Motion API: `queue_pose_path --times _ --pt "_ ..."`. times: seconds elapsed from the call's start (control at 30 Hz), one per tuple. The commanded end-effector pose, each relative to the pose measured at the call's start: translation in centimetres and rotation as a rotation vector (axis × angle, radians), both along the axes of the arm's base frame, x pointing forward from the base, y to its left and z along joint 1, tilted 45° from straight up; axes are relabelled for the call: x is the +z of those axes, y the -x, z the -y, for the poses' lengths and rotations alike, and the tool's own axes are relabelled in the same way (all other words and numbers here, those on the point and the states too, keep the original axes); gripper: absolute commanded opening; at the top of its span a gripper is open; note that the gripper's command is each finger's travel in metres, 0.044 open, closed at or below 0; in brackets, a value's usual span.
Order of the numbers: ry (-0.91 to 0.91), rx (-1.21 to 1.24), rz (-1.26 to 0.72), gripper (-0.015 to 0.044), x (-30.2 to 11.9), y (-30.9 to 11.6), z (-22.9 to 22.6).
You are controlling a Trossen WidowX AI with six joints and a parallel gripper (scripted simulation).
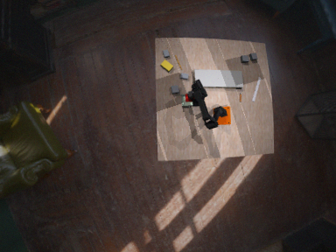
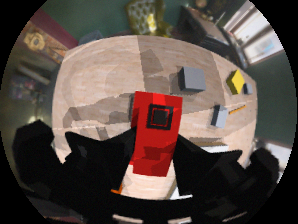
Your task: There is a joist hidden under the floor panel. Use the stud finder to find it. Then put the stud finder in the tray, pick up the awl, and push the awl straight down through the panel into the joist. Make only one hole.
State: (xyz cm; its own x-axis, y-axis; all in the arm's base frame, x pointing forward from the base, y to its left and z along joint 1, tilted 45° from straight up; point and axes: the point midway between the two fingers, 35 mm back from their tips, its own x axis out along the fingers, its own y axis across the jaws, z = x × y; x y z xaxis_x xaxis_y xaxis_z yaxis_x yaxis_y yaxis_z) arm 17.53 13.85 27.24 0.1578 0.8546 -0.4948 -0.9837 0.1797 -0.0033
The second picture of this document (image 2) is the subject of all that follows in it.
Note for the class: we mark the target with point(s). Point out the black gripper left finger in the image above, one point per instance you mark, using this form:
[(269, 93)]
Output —
[(113, 154)]

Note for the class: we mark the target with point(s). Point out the yellow rectangular block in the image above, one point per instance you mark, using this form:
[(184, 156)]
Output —
[(235, 82)]

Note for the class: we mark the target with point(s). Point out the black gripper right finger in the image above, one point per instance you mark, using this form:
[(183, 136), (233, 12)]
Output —
[(192, 164)]

